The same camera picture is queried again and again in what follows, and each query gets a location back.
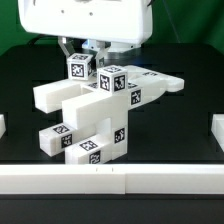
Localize white part edge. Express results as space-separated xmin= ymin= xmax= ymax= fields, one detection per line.
xmin=211 ymin=114 xmax=224 ymax=152
xmin=0 ymin=114 xmax=6 ymax=138

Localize white part left edge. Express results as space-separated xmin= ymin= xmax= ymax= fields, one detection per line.
xmin=0 ymin=114 xmax=6 ymax=138

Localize white chair seat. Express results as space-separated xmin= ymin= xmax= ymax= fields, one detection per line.
xmin=75 ymin=110 xmax=128 ymax=160

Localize white chair back frame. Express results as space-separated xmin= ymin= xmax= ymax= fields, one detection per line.
xmin=33 ymin=65 xmax=184 ymax=129

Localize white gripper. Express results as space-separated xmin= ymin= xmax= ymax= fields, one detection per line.
xmin=18 ymin=0 xmax=153 ymax=68

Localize white part right edge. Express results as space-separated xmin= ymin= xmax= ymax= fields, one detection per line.
xmin=211 ymin=114 xmax=224 ymax=152

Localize white tagged block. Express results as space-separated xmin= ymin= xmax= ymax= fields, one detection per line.
xmin=97 ymin=65 xmax=128 ymax=94

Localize white front rail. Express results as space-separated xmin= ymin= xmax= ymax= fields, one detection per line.
xmin=0 ymin=164 xmax=224 ymax=194

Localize white tagged cube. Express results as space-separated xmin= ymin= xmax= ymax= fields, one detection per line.
xmin=67 ymin=53 xmax=93 ymax=80

